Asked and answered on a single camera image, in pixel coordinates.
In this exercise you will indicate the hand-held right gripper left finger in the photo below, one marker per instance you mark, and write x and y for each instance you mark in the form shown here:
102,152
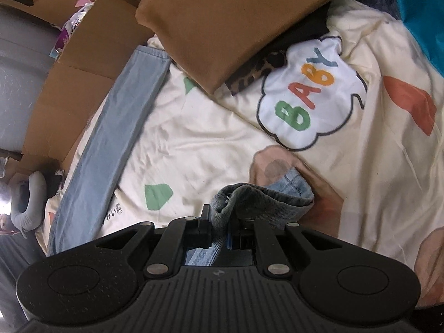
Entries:
205,229

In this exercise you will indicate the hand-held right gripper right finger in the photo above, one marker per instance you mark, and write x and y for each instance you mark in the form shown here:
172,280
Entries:
242,230

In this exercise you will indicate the cream bear print bedsheet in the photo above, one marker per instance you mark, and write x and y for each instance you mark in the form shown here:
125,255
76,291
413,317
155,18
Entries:
208,138

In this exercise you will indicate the leopard print cloth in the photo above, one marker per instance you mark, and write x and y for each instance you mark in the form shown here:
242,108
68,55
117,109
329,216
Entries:
249,76

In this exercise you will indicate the grey neck pillow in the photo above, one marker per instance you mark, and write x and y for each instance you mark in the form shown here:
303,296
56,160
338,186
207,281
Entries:
34,187

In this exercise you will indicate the flattened cardboard box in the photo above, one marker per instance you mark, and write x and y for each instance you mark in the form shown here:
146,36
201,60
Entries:
86,76

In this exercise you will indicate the dark grey pillow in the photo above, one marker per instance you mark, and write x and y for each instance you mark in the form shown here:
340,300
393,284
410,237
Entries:
14,267

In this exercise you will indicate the small brown teddy bear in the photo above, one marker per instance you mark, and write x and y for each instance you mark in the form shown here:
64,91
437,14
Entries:
5,223

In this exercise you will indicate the brown folded cloth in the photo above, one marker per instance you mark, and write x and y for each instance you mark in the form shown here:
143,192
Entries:
225,24

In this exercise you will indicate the black folded cloth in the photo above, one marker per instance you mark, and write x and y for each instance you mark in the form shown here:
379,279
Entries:
305,27

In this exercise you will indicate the purple and white packet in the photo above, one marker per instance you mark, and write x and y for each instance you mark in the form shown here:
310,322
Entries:
66,31

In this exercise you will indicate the grey upholstered panel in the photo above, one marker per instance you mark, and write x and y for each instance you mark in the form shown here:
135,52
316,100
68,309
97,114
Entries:
17,76

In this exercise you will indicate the teal printed cloth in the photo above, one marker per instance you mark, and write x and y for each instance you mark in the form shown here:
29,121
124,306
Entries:
416,14

